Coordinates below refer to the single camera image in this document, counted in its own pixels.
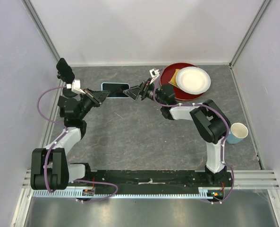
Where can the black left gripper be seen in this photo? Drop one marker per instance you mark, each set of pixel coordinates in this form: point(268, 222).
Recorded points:
point(96, 97)

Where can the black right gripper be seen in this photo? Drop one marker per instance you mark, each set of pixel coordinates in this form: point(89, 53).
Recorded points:
point(143, 88)

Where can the blue-cased smartphone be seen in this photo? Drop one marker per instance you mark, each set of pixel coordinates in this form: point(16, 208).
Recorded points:
point(116, 89)

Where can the black round-base clamp stand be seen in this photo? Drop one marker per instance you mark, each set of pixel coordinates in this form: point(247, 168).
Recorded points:
point(69, 92)

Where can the black folding phone stand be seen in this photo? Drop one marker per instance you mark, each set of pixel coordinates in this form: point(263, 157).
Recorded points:
point(62, 102)

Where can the black smartphone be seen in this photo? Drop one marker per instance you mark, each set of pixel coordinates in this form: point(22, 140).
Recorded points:
point(63, 66)

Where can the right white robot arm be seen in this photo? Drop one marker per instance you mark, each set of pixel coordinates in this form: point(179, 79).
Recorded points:
point(211, 123)

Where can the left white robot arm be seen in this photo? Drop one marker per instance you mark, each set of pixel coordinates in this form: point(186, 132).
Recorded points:
point(49, 167)

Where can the yellow sponge cloth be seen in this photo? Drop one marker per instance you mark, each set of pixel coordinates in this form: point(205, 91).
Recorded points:
point(173, 79)

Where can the white paper plate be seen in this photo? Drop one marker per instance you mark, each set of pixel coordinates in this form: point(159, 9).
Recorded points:
point(193, 80)

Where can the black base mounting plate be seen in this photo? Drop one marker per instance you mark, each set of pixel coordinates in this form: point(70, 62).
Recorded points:
point(141, 183)

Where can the light blue mug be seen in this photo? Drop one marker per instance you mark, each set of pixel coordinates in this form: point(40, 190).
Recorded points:
point(237, 133)

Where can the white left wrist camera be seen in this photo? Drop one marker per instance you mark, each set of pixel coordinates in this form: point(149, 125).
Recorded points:
point(75, 87)

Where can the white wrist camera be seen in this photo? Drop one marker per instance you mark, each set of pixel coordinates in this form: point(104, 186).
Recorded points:
point(75, 87)
point(155, 73)

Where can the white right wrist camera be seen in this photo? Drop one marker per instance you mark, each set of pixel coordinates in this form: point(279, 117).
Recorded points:
point(155, 73)

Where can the aluminium corner post left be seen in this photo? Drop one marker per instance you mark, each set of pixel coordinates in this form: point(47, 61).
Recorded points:
point(41, 28)

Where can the aluminium corner post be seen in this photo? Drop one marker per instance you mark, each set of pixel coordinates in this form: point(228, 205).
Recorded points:
point(250, 31)
point(41, 28)

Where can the aluminium corner post right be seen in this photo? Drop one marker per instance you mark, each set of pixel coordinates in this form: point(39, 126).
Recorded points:
point(250, 31)

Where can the aluminium frame rail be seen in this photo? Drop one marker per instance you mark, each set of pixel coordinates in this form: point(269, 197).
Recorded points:
point(260, 179)

